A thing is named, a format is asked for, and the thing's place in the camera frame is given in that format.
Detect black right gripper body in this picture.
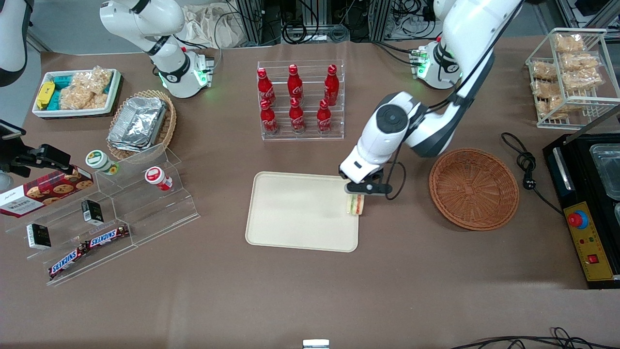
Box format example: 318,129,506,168
0,145,48,178

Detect triangular sandwich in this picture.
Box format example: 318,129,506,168
346,194,365,217

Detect beige rectangular tray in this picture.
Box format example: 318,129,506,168
245,171,361,254

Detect round brown wicker basket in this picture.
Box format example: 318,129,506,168
429,147,520,232

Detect oval light wicker basket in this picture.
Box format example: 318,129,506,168
106,89,178,161

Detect red walkers cookie box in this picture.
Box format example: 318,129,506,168
0,166,94,219

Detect green lid yogurt cup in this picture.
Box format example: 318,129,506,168
85,150,120,176

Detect small black box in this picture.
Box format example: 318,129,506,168
80,199,105,226
26,222,52,251

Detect clear rice cracker bag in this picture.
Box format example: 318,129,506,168
72,66,113,95
59,85,109,111

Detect yellow snack pack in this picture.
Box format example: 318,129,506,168
36,81,56,110

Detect teal snack pack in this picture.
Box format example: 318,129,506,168
47,75,74,110

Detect clear acrylic bottle rack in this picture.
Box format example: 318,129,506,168
256,59,346,142

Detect red cola bottle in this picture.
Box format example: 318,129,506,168
256,67,276,107
316,99,333,134
260,99,279,136
324,64,340,107
287,63,305,104
289,96,306,134

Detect red-brown snickers bar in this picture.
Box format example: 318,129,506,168
48,244,89,280
86,224,131,250

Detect white rectangular bin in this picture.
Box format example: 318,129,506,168
31,67,123,120

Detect stacked aluminium foil trays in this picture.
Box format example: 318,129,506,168
107,96,168,152

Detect clear acrylic stepped shelf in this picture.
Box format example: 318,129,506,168
4,143,201,287

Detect red lid yogurt cup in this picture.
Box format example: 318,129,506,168
144,166,173,191

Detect beige cloth bag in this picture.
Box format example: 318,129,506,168
182,4,245,49

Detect clear fried snack bag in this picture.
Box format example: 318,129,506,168
561,68,605,92
531,79,563,100
561,51,600,72
531,61,558,81
554,33,586,54

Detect black machine with yellow panel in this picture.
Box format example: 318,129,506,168
542,104,620,290

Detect clear container on machine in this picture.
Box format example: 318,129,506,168
589,143,620,201

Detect black power cable with plug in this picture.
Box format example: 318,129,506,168
501,131,565,217

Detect aluminium frame rack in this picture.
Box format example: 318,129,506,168
235,0,394,47

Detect black cables bundle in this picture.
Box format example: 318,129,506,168
449,327,620,349

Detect white wire basket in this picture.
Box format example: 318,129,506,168
525,28,620,131

